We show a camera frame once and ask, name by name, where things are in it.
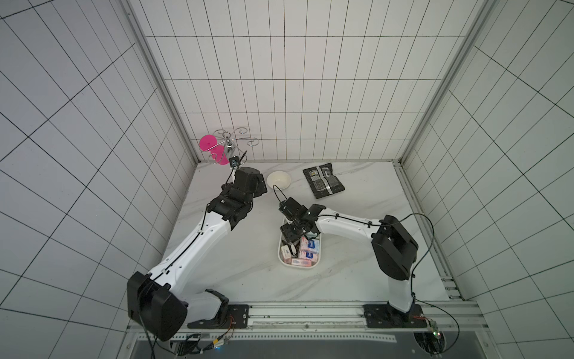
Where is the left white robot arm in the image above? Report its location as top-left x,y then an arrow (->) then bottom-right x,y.
127,167 -> 267,341

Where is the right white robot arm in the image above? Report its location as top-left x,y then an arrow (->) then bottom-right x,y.
278,197 -> 454,314

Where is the white storage box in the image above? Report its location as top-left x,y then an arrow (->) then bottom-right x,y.
277,232 -> 321,269

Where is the pink blue tissue pack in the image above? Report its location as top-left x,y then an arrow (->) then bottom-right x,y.
300,236 -> 321,254

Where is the black tissue multipack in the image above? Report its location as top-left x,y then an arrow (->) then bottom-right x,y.
303,163 -> 345,199

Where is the pink cup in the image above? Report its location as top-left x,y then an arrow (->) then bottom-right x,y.
199,135 -> 229,165

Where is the white bowl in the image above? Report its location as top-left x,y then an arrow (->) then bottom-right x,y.
266,171 -> 291,190

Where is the chrome cup stand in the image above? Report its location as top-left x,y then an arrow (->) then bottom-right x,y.
211,127 -> 259,160

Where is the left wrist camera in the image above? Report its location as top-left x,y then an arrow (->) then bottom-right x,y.
229,152 -> 248,169

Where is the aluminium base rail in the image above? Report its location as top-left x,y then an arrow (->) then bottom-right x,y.
129,300 -> 490,344

